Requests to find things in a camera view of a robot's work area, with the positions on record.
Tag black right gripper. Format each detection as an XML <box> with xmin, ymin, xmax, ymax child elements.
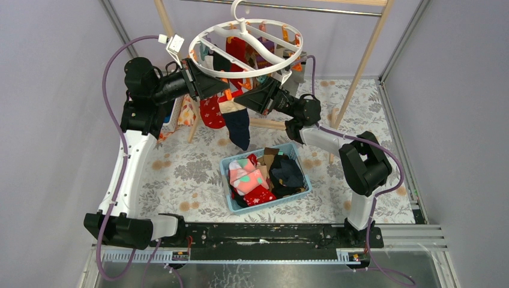
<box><xmin>233</xmin><ymin>76</ymin><xmax>298</xmax><ymax>118</ymax></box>

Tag navy cream-cuffed sock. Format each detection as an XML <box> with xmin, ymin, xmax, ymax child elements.
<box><xmin>218</xmin><ymin>100</ymin><xmax>250</xmax><ymax>151</ymax></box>

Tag red santa sock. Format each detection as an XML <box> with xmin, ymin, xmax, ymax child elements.
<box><xmin>199</xmin><ymin>95</ymin><xmax>226</xmax><ymax>129</ymax></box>

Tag white round clip hanger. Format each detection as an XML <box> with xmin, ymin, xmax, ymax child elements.
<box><xmin>188</xmin><ymin>1</ymin><xmax>304</xmax><ymax>83</ymax></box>

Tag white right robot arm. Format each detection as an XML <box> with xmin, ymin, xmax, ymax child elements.
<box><xmin>233</xmin><ymin>77</ymin><xmax>393</xmax><ymax>247</ymax></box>

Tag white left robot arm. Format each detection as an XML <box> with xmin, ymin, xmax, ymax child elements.
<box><xmin>83</xmin><ymin>57</ymin><xmax>227</xmax><ymax>250</ymax></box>

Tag black hanging sock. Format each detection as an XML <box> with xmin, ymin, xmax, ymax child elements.
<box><xmin>212</xmin><ymin>52</ymin><xmax>231</xmax><ymax>72</ymax></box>

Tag orange floral cloth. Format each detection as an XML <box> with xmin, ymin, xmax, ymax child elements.
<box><xmin>157</xmin><ymin>95</ymin><xmax>200</xmax><ymax>143</ymax></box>

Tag brown sock in basket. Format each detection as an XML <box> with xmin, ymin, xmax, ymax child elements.
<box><xmin>263</xmin><ymin>148</ymin><xmax>279</xmax><ymax>161</ymax></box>

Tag white plastic laundry basket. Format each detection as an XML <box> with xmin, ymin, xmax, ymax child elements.
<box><xmin>160</xmin><ymin>97</ymin><xmax>184</xmax><ymax>133</ymax></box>

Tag red hanging sock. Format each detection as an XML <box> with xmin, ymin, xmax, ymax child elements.
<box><xmin>226</xmin><ymin>37</ymin><xmax>247</xmax><ymax>90</ymax></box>

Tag grey hanging sock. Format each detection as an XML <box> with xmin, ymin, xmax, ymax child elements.
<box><xmin>283</xmin><ymin>60</ymin><xmax>306</xmax><ymax>96</ymax></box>

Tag blue plastic sock basket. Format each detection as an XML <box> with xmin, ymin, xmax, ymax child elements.
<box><xmin>219</xmin><ymin>143</ymin><xmax>312</xmax><ymax>215</ymax></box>

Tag pink green patterned sock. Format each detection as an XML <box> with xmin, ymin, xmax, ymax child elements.
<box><xmin>229</xmin><ymin>158</ymin><xmax>270</xmax><ymax>196</ymax></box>

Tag dark navy sock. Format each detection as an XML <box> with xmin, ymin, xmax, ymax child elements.
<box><xmin>269</xmin><ymin>155</ymin><xmax>306</xmax><ymax>199</ymax></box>

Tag metal hanging rod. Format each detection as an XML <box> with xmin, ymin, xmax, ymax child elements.
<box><xmin>179</xmin><ymin>0</ymin><xmax>382</xmax><ymax>17</ymax></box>

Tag red snowflake sock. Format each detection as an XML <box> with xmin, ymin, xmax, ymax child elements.
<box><xmin>244</xmin><ymin>185</ymin><xmax>277</xmax><ymax>206</ymax></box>

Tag floral table mat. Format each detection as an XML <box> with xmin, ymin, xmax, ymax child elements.
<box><xmin>112</xmin><ymin>79</ymin><xmax>417</xmax><ymax>224</ymax></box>

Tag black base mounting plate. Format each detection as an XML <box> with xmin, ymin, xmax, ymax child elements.
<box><xmin>161</xmin><ymin>223</ymin><xmax>384</xmax><ymax>261</ymax></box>

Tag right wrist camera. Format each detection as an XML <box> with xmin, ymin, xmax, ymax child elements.
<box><xmin>277</xmin><ymin>66</ymin><xmax>304</xmax><ymax>86</ymax></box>

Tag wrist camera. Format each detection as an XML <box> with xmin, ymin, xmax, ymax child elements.
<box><xmin>277</xmin><ymin>66</ymin><xmax>304</xmax><ymax>86</ymax></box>
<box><xmin>158</xmin><ymin>34</ymin><xmax>184</xmax><ymax>68</ymax></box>

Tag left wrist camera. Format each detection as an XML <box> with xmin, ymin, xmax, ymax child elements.
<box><xmin>158</xmin><ymin>34</ymin><xmax>184</xmax><ymax>68</ymax></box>

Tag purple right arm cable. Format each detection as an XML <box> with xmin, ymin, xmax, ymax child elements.
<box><xmin>296</xmin><ymin>55</ymin><xmax>417</xmax><ymax>288</ymax></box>

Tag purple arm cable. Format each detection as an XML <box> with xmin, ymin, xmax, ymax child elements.
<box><xmin>95</xmin><ymin>35</ymin><xmax>168</xmax><ymax>282</ymax></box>
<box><xmin>296</xmin><ymin>55</ymin><xmax>417</xmax><ymax>288</ymax></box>

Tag wooden clothes rack frame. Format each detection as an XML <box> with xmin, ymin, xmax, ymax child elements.
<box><xmin>152</xmin><ymin>0</ymin><xmax>394</xmax><ymax>164</ymax></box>

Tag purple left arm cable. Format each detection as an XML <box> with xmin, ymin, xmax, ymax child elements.
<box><xmin>95</xmin><ymin>35</ymin><xmax>168</xmax><ymax>282</ymax></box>

